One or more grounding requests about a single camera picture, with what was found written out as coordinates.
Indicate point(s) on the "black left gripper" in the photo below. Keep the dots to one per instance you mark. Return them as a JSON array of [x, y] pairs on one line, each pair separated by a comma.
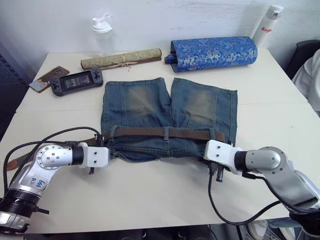
[[113, 152]]

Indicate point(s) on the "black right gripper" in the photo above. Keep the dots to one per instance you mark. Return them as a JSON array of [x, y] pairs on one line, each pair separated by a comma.
[[220, 173]]

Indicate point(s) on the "brown braided belt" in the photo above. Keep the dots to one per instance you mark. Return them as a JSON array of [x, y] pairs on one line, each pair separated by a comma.
[[150, 131]]

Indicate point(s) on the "blue denim shorts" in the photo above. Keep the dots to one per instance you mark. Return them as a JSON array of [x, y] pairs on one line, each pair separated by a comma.
[[140, 107]]

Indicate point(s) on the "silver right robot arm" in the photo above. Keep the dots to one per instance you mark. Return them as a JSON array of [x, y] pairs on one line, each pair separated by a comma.
[[268, 157]]

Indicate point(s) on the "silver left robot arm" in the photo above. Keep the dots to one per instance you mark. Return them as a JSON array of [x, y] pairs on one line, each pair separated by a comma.
[[53, 156]]

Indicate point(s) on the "white shoe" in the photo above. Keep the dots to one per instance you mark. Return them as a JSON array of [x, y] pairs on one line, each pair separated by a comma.
[[258, 227]]

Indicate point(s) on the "black handheld game console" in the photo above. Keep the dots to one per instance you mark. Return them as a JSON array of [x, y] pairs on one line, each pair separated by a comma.
[[75, 81]]

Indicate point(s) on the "brown patterned phone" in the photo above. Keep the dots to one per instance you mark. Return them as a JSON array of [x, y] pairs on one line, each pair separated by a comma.
[[53, 73]]

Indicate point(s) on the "clear shaker bottle white lid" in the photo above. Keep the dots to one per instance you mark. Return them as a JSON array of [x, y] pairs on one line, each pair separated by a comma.
[[103, 40]]

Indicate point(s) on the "blue brocade scroll case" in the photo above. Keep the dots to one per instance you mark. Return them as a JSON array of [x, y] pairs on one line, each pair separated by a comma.
[[215, 53]]

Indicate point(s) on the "dark blue cabinet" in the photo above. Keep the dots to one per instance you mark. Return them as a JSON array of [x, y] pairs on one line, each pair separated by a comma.
[[10, 90]]

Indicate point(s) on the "person in white clothing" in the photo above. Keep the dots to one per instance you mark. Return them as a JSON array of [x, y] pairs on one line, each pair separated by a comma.
[[308, 75]]

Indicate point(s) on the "black chair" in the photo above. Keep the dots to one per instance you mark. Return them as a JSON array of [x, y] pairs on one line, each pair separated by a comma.
[[303, 53]]

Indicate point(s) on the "white thermos bottle red print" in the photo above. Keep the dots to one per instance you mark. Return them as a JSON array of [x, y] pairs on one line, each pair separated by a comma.
[[266, 27]]

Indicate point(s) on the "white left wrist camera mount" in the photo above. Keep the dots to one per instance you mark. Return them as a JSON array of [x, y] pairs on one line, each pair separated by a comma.
[[96, 155]]

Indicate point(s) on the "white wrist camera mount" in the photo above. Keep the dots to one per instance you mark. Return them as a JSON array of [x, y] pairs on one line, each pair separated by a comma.
[[96, 155], [220, 151]]

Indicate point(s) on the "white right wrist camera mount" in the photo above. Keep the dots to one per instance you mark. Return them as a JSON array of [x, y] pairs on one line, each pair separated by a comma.
[[220, 151]]

